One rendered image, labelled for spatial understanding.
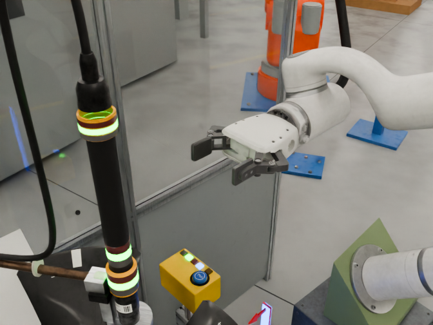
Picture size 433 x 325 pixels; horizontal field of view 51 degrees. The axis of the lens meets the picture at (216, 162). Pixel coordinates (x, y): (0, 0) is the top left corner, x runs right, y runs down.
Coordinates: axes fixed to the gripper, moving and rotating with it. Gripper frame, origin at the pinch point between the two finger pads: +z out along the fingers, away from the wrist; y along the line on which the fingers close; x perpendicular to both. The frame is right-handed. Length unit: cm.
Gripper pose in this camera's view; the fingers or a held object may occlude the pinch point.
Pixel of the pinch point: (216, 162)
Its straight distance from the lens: 69.8
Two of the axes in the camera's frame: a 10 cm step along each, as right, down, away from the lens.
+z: -7.3, 3.7, -5.8
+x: 0.0, -8.4, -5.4
